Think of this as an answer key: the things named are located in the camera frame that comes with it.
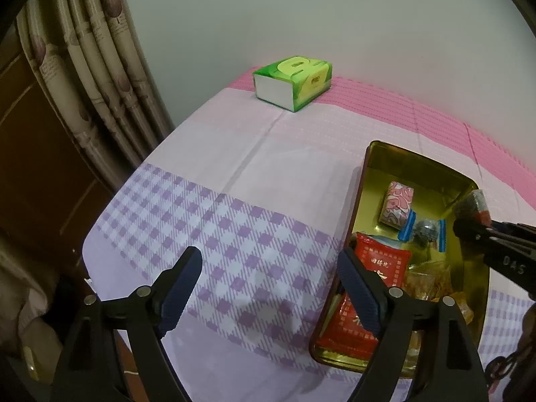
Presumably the pink patterned snack packet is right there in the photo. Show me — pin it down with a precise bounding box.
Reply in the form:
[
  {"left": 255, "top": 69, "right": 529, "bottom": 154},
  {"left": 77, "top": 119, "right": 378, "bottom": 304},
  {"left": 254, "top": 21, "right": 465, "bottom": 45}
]
[{"left": 379, "top": 182, "right": 414, "bottom": 230}]

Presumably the dark wooden cabinet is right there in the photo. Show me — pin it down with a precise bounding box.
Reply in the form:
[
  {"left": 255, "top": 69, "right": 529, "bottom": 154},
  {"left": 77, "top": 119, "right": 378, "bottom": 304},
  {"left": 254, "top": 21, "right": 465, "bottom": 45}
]
[{"left": 1, "top": 25, "right": 112, "bottom": 272}]

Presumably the red snack packet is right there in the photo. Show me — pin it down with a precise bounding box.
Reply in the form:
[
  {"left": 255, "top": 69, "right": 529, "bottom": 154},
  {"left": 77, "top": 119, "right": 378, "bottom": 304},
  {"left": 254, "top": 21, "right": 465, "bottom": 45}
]
[{"left": 314, "top": 232, "right": 411, "bottom": 361}]

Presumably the clear orange cracker packet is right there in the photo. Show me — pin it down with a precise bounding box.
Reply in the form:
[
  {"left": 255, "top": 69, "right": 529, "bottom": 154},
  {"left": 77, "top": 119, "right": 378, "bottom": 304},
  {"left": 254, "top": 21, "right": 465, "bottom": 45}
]
[{"left": 402, "top": 261, "right": 474, "bottom": 325}]

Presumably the pink and purple checked tablecloth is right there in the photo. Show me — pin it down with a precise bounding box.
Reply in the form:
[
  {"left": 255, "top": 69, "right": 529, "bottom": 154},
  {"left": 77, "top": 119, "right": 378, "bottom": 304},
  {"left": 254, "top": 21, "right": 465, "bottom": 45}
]
[{"left": 83, "top": 74, "right": 535, "bottom": 401}]

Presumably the grey foil snack packet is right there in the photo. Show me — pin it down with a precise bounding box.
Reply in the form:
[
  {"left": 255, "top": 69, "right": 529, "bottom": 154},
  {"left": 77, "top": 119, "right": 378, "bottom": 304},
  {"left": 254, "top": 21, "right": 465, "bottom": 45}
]
[{"left": 454, "top": 189, "right": 491, "bottom": 227}]

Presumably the green tissue pack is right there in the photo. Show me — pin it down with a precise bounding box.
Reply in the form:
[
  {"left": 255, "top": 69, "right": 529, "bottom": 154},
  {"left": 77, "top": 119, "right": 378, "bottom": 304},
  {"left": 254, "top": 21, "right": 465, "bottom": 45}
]
[{"left": 253, "top": 55, "right": 333, "bottom": 113}]

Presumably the small blue-ended foil candy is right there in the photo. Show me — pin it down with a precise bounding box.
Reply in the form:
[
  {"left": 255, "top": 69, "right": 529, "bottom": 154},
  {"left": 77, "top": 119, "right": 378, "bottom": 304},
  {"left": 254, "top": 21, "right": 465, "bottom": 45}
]
[{"left": 397, "top": 210, "right": 447, "bottom": 252}]

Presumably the beige patterned curtain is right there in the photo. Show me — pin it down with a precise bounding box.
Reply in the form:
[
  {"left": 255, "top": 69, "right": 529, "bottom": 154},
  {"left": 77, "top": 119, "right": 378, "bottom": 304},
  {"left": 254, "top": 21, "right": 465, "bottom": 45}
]
[{"left": 16, "top": 0, "right": 172, "bottom": 191}]

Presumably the brown and gold toffee tin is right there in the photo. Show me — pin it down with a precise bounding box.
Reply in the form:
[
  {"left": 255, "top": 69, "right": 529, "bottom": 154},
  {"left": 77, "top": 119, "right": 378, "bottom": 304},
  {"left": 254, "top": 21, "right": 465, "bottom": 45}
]
[{"left": 309, "top": 141, "right": 489, "bottom": 372}]

